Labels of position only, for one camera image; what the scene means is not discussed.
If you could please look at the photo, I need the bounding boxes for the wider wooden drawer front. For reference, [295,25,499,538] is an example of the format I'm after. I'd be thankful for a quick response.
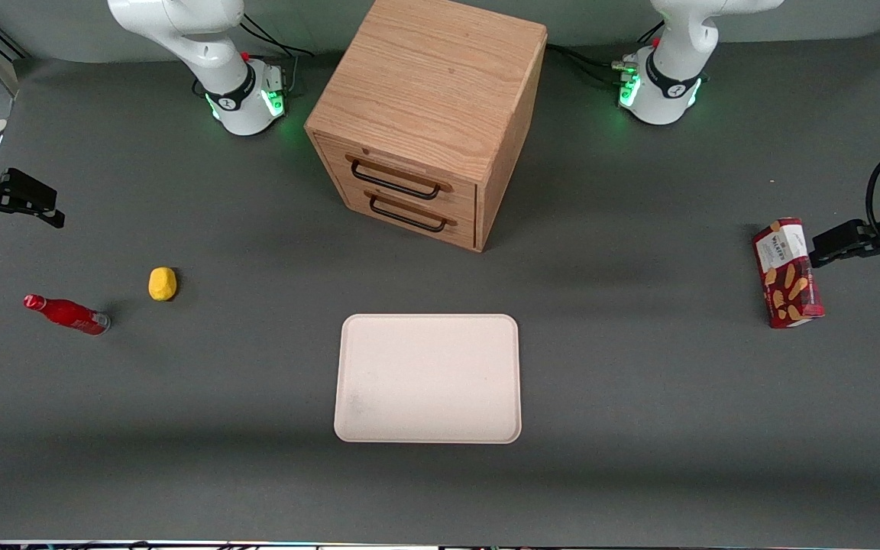
[315,134,479,221]

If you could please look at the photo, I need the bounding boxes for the black right arm base cables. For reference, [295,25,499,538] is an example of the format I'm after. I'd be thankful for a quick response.
[240,14,315,96]

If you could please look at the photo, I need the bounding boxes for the yellow lemon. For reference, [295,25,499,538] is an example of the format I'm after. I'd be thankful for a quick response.
[148,267,178,302]

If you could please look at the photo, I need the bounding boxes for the red biscuit box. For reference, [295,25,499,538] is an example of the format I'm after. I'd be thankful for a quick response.
[752,218,826,329]

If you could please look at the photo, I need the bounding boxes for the short black drawer handle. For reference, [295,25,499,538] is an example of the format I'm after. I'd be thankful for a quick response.
[364,191,458,233]

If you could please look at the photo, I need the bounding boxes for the wooden two-drawer cabinet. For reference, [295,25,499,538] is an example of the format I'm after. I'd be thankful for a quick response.
[304,0,548,253]

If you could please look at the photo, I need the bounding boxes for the red coke bottle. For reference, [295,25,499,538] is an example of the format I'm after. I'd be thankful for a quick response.
[24,294,112,336]

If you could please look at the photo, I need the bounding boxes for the long black drawer handle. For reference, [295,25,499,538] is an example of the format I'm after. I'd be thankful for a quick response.
[346,155,454,201]

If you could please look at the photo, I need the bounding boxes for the beige rectangular tray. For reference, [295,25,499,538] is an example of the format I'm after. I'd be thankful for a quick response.
[334,314,523,445]

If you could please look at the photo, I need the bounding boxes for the black left arm base cables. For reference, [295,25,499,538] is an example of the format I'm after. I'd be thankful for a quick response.
[545,21,666,86]

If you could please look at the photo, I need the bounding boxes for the narrower wooden drawer front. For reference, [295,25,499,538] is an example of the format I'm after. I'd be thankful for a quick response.
[335,178,479,251]

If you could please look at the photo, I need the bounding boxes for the black arm base cables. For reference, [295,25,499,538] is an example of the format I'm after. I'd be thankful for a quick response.
[240,14,315,96]
[545,21,666,86]

